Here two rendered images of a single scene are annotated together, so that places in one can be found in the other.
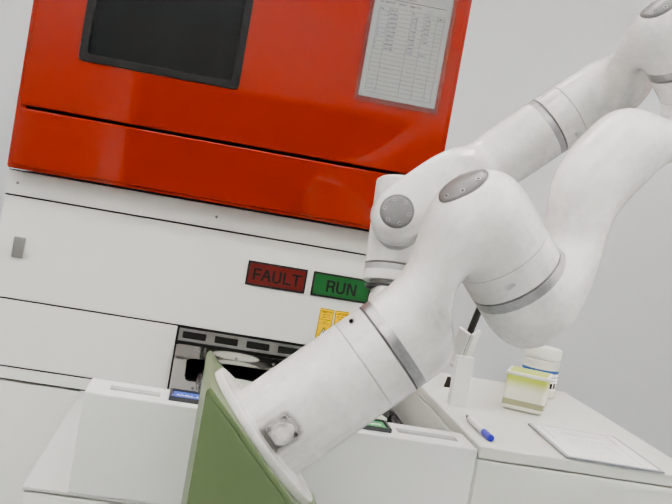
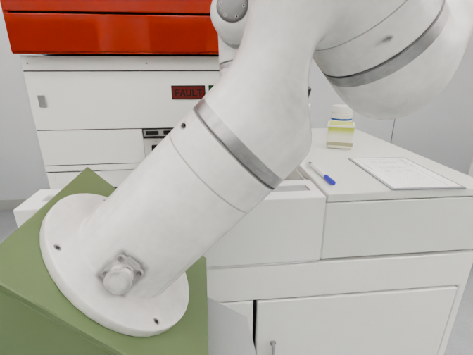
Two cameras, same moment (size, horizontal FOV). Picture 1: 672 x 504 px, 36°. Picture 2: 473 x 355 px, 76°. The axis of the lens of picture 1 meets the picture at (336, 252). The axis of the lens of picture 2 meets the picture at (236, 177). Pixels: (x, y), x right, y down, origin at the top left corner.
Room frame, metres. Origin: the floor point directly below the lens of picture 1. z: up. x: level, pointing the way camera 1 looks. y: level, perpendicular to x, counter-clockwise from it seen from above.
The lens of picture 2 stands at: (0.92, -0.09, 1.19)
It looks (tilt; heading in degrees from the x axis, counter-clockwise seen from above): 20 degrees down; 1
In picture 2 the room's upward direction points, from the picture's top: straight up
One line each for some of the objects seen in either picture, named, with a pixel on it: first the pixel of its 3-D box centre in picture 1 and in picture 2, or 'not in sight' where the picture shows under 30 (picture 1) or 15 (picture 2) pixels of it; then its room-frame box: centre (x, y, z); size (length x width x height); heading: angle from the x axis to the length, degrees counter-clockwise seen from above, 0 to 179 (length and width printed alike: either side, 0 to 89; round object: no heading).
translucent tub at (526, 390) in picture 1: (526, 390); (340, 134); (1.81, -0.37, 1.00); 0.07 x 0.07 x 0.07; 74
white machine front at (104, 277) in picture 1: (205, 305); (154, 115); (2.02, 0.23, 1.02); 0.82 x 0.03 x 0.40; 97
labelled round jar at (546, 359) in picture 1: (540, 371); (341, 119); (1.99, -0.43, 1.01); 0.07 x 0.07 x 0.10
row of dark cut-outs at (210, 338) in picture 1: (289, 350); (204, 131); (2.04, 0.06, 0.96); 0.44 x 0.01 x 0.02; 97
